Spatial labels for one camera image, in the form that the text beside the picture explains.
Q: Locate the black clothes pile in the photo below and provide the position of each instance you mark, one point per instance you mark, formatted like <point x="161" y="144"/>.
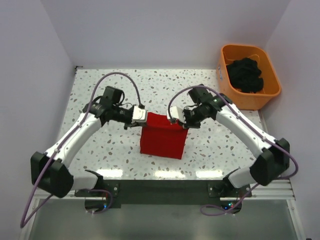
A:
<point x="245" y="76"/>

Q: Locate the aluminium frame rail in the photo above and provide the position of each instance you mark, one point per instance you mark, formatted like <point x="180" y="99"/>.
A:
<point x="277" y="190"/>

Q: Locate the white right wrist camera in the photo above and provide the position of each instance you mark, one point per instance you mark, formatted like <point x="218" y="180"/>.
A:
<point x="176" y="114"/>

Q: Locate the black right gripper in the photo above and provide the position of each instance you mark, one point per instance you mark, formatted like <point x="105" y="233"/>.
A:
<point x="188" y="124"/>

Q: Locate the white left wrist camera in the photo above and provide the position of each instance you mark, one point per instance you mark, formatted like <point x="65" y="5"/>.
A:
<point x="139" y="115"/>

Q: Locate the red t-shirt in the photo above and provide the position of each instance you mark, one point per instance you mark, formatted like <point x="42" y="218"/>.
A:
<point x="161" y="138"/>

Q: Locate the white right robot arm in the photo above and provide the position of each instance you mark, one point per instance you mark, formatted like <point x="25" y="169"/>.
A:
<point x="271" y="155"/>

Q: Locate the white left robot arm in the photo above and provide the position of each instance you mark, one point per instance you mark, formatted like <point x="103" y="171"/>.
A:
<point x="50" y="170"/>

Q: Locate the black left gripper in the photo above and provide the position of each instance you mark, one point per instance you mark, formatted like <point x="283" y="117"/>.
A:
<point x="130" y="123"/>

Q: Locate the orange plastic basket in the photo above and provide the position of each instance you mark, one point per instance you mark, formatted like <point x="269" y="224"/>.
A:
<point x="247" y="101"/>

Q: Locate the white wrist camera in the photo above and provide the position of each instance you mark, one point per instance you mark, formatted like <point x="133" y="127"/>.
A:
<point x="176" y="114"/>
<point x="139" y="115"/>

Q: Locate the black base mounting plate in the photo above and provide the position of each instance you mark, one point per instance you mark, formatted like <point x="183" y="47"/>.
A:
<point x="160" y="192"/>

